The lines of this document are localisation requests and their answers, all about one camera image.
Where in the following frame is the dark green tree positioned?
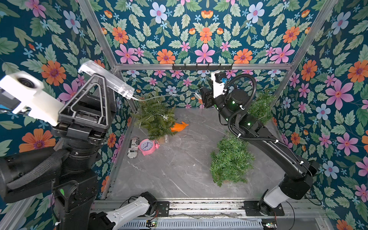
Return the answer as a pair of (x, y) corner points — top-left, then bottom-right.
(247, 92), (275, 125)
(210, 132), (255, 187)

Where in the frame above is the black corrugated cable hose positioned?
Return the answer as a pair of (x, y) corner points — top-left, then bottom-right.
(222, 74), (291, 149)

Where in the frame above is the pink alarm clock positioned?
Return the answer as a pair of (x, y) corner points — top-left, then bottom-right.
(138, 139), (160, 156)

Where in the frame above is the orange plush toy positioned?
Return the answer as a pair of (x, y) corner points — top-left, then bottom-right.
(171, 121), (189, 132)

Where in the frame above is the clear battery box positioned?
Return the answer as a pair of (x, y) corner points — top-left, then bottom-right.
(78, 60), (135, 100)

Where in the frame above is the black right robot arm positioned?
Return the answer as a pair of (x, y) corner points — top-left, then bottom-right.
(200, 88), (319, 216)

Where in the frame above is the thin wire string light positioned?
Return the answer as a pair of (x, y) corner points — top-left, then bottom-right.
(130, 91), (203, 102)

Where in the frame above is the light green fern christmas tree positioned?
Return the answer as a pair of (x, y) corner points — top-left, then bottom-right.
(135, 95), (176, 140)

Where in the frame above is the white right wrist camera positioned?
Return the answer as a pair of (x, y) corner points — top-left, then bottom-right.
(211, 71), (226, 98)

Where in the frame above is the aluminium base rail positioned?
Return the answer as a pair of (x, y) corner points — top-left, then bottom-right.
(94, 198), (325, 230)

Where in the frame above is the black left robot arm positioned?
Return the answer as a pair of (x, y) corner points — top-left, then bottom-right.
(1, 71), (157, 230)

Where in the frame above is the black hook rail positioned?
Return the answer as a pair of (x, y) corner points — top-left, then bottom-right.
(171, 63), (233, 71)

